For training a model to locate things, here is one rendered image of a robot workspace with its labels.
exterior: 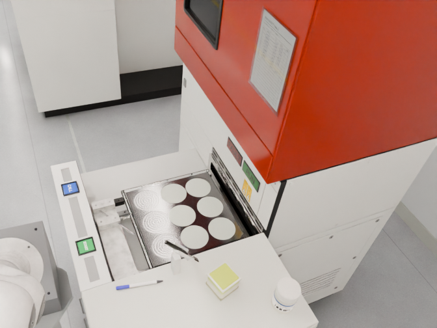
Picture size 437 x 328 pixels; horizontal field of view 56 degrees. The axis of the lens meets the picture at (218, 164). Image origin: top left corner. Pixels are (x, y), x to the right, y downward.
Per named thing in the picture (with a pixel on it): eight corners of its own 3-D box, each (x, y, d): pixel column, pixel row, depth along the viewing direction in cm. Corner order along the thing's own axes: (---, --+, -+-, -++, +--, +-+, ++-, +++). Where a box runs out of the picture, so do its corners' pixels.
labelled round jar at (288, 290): (285, 289, 129) (292, 273, 122) (298, 309, 125) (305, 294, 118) (266, 297, 126) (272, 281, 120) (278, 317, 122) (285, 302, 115)
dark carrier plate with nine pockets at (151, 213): (207, 172, 171) (207, 171, 170) (244, 237, 150) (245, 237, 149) (125, 193, 158) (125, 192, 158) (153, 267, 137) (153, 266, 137)
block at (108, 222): (118, 218, 152) (118, 213, 150) (121, 225, 150) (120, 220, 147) (96, 224, 149) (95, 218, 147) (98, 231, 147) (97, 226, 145)
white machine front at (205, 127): (184, 120, 205) (189, 47, 177) (263, 252, 155) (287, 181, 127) (178, 122, 204) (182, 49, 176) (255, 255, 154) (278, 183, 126)
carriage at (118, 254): (112, 205, 159) (112, 200, 157) (141, 286, 137) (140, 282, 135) (92, 211, 156) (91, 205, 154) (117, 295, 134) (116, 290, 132)
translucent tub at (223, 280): (222, 272, 131) (225, 260, 126) (238, 289, 127) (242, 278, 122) (204, 285, 127) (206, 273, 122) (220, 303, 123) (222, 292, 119)
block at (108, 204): (112, 202, 157) (112, 196, 154) (115, 208, 154) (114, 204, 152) (91, 207, 154) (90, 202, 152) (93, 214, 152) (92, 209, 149)
